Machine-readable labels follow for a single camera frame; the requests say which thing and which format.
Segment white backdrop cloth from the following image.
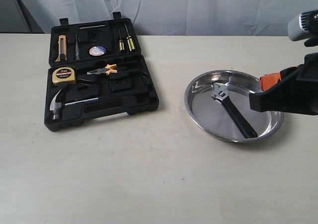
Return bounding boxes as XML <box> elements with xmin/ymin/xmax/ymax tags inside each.
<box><xmin>22</xmin><ymin>0</ymin><xmax>318</xmax><ymax>36</ymax></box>

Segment yellow screwdriver right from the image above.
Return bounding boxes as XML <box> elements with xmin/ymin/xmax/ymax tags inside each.
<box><xmin>124</xmin><ymin>24</ymin><xmax>136</xmax><ymax>52</ymax></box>

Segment black plastic tool case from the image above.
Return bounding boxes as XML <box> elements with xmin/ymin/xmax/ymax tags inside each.
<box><xmin>44</xmin><ymin>12</ymin><xmax>159</xmax><ymax>132</ymax></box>

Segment yellow screwdriver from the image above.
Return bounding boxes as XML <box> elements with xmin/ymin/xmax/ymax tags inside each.
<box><xmin>117</xmin><ymin>28</ymin><xmax>125</xmax><ymax>52</ymax></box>
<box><xmin>124</xmin><ymin>24</ymin><xmax>136</xmax><ymax>52</ymax></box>

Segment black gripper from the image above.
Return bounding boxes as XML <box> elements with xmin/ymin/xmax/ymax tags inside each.
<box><xmin>249</xmin><ymin>53</ymin><xmax>318</xmax><ymax>115</ymax></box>

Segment round electrical tape roll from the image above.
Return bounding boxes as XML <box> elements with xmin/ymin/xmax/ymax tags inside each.
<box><xmin>88</xmin><ymin>45</ymin><xmax>107</xmax><ymax>57</ymax></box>

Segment steel claw hammer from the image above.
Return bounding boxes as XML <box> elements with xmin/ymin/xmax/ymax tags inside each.
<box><xmin>49</xmin><ymin>89</ymin><xmax>99</xmax><ymax>121</ymax></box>

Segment yellow tape measure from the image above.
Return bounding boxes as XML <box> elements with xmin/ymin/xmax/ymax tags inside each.
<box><xmin>52</xmin><ymin>67</ymin><xmax>76</xmax><ymax>85</ymax></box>

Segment grey test pen screwdriver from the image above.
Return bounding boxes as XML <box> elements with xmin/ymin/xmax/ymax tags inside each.
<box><xmin>75</xmin><ymin>33</ymin><xmax>80</xmax><ymax>61</ymax></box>

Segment yellow utility knife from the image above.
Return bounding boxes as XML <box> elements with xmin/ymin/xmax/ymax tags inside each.
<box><xmin>55</xmin><ymin>35</ymin><xmax>68</xmax><ymax>62</ymax></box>

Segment orange handled pliers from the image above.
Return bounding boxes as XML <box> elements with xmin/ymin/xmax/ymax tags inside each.
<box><xmin>86</xmin><ymin>64</ymin><xmax>118</xmax><ymax>75</ymax></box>

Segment yellow screwdriver left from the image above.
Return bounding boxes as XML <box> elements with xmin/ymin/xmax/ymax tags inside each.
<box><xmin>117</xmin><ymin>28</ymin><xmax>125</xmax><ymax>52</ymax></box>

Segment round stainless steel tray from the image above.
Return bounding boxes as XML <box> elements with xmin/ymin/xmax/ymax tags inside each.
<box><xmin>184</xmin><ymin>70</ymin><xmax>284</xmax><ymax>143</ymax></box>

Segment black adjustable wrench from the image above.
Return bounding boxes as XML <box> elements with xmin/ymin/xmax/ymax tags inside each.
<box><xmin>211</xmin><ymin>82</ymin><xmax>258</xmax><ymax>139</ymax></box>

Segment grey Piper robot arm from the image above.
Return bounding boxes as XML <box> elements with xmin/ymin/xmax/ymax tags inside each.
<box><xmin>249</xmin><ymin>10</ymin><xmax>318</xmax><ymax>116</ymax></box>

